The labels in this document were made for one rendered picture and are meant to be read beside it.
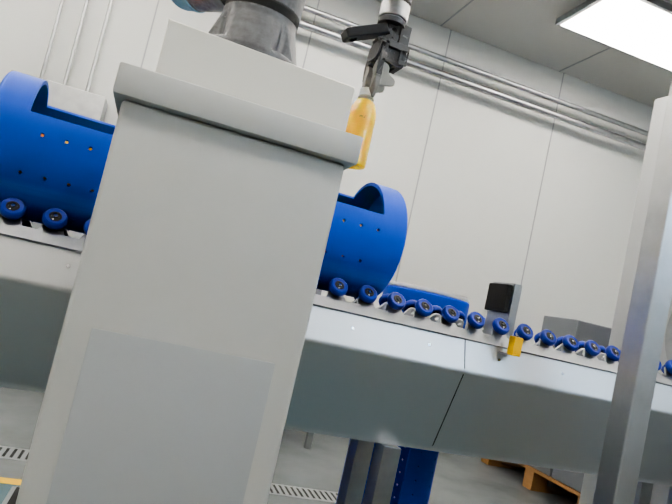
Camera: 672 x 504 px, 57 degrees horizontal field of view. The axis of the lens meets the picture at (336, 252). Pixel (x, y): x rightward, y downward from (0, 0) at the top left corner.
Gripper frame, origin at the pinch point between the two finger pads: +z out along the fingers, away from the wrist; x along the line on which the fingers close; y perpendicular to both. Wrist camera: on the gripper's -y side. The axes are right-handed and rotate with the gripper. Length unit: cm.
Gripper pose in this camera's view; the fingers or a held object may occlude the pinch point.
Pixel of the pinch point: (367, 93)
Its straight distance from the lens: 160.2
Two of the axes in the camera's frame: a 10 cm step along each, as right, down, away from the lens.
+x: -3.6, 0.1, 9.3
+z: -2.3, 9.7, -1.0
